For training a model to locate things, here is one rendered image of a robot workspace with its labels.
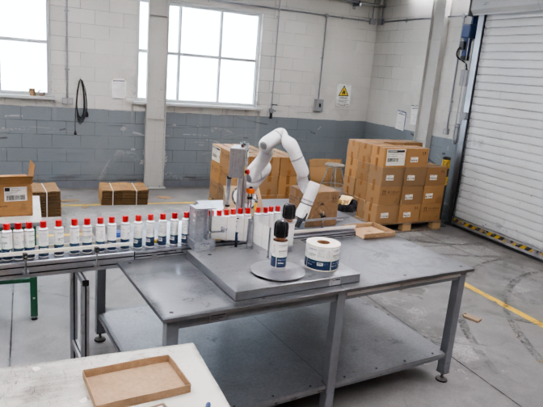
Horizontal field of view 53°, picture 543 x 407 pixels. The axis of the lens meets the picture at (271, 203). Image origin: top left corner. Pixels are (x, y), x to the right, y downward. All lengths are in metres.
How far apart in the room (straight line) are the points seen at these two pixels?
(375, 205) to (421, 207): 0.75
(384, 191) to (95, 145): 4.36
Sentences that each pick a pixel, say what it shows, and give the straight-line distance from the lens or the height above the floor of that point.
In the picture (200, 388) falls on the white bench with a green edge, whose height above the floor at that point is 0.80.
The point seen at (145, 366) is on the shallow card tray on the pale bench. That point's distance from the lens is 2.28.
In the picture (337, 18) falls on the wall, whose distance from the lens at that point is 9.90.
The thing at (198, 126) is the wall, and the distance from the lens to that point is 8.97.
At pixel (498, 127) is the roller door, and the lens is 7.73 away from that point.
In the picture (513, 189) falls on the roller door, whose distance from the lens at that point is 7.53.
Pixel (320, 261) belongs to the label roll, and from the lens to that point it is 3.12.
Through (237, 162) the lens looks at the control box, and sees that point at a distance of 3.46.
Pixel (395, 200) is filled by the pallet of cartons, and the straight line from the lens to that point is 7.29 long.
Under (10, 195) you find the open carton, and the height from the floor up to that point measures 0.94.
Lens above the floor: 1.97
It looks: 14 degrees down
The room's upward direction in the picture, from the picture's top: 5 degrees clockwise
